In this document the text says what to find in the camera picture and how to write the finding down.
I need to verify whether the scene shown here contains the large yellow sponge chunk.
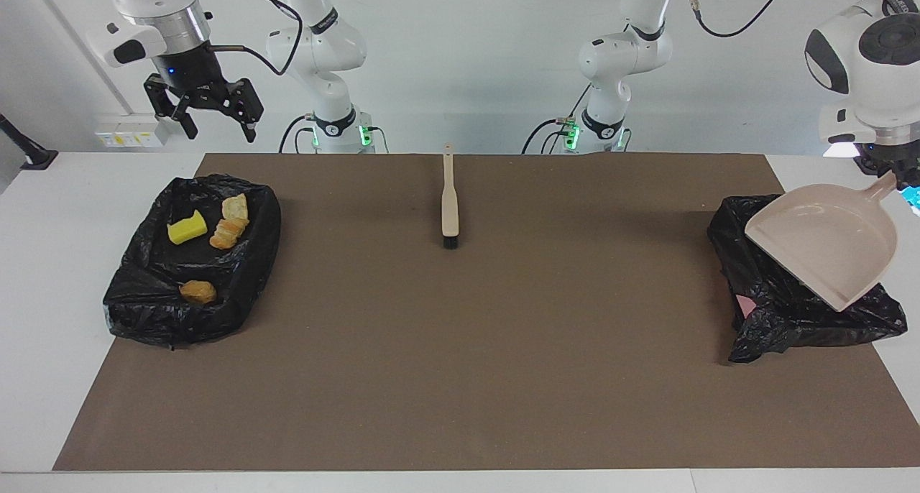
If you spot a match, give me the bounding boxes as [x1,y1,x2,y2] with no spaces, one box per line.
[167,209,208,246]

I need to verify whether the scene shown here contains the brown table mat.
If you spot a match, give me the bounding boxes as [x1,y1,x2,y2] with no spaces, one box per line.
[52,153,920,472]

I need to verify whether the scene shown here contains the beige hand brush black bristles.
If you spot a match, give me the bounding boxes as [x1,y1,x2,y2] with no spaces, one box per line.
[441,142,461,250]

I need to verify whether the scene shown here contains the black bag lined pink bin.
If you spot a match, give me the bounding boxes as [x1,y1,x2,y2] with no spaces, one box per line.
[707,195,909,364]

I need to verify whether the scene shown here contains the beige plastic dustpan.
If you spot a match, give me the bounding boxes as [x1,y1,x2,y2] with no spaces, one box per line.
[745,171,899,313]

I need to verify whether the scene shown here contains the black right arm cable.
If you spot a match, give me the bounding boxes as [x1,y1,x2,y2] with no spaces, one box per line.
[208,0,303,77]

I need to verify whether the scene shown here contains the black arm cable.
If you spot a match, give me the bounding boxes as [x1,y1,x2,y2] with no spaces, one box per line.
[208,0,303,77]
[683,0,795,40]

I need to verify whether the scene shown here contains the white wall socket box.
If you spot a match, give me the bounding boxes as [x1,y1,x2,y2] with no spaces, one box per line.
[94,114,170,149]

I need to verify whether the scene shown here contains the orange brown sponge chunk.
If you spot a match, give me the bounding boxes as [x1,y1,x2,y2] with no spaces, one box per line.
[179,280,218,305]

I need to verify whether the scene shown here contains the black stand foot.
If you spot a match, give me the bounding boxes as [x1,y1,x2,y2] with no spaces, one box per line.
[0,114,58,170]

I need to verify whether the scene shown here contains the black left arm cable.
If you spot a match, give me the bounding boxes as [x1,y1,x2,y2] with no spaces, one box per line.
[683,0,795,40]

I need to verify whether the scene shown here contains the black base cable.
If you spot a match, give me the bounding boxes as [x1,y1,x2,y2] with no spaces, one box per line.
[277,114,318,155]
[521,83,594,155]

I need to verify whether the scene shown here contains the black left base cable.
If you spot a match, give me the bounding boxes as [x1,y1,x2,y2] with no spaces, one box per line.
[521,83,594,155]

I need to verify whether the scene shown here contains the black right base cable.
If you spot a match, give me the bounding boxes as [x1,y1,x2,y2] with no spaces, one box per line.
[277,114,318,155]

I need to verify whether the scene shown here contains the beige foam chunk orange side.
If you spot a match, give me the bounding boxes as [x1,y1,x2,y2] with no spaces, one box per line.
[209,218,250,250]

